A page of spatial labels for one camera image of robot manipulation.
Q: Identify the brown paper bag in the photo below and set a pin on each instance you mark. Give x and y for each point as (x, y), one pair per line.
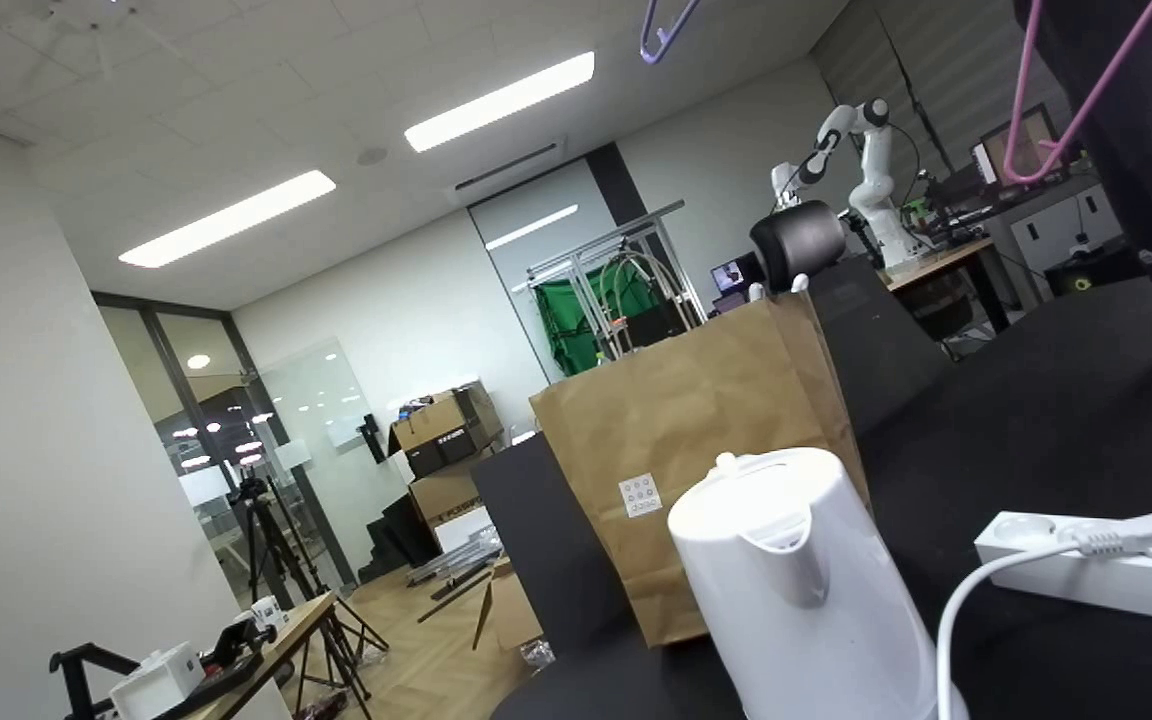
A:
(656, 425)

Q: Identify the white electric kettle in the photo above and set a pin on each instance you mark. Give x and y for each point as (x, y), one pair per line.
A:
(791, 603)

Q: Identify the long ceiling light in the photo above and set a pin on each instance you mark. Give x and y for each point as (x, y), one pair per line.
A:
(502, 100)
(231, 222)

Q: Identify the black mesh office chair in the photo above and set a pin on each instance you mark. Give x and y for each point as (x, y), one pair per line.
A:
(798, 241)

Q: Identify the black camera tripod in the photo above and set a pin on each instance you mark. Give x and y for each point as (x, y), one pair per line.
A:
(262, 535)

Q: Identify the wooden background desk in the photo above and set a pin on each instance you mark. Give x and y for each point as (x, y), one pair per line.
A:
(938, 262)

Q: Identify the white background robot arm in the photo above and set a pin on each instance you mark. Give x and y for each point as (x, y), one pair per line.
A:
(877, 172)

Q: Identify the black board panel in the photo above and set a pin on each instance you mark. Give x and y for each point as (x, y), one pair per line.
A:
(539, 535)

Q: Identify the stacked cardboard box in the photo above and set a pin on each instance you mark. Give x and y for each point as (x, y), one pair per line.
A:
(447, 495)

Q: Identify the wooden side table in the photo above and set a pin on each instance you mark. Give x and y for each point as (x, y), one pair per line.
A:
(276, 646)

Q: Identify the black cloth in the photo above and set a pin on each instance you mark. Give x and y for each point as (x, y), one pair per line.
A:
(1151, 134)

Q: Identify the small white box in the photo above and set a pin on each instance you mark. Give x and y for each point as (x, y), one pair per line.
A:
(156, 683)

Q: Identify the purple clothes hanger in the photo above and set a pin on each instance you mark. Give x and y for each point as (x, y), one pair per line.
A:
(649, 52)

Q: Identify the open cardboard box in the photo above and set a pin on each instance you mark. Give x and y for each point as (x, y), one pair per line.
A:
(439, 421)

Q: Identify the green cloth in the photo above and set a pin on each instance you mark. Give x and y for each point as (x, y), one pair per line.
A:
(561, 324)

